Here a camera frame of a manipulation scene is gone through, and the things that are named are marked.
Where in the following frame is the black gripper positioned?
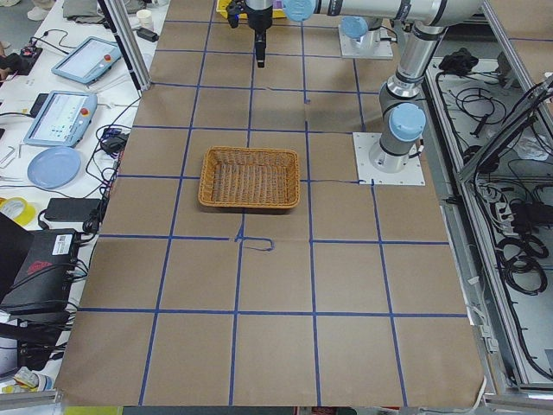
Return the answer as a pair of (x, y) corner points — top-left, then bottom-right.
(245, 0), (273, 68)

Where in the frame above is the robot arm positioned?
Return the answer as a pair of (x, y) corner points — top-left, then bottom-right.
(282, 0), (482, 174)

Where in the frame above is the yellow tape roll on desk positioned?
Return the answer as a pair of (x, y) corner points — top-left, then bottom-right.
(1, 197), (36, 227)

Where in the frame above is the yellow plastic basket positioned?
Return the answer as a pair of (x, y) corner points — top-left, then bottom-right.
(216, 0), (286, 18)

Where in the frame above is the white paper cup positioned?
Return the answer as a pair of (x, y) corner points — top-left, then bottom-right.
(136, 9), (154, 30)

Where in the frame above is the brown wicker basket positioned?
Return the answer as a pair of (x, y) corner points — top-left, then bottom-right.
(198, 146), (300, 209)

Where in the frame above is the teach pendant tablet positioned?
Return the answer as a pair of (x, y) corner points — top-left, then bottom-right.
(23, 91), (98, 147)
(51, 36), (122, 85)

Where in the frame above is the light blue plate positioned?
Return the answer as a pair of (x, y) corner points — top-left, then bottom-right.
(27, 146), (81, 189)

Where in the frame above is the black power adapter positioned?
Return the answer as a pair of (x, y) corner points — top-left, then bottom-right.
(44, 198), (100, 222)

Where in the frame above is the black electronics box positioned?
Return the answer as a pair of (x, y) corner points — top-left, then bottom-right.
(1, 228), (79, 315)

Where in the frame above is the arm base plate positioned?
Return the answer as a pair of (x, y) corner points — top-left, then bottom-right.
(353, 132), (425, 186)
(339, 25), (393, 61)

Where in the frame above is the aluminium frame post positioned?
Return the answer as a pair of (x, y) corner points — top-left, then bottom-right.
(98, 0), (151, 92)

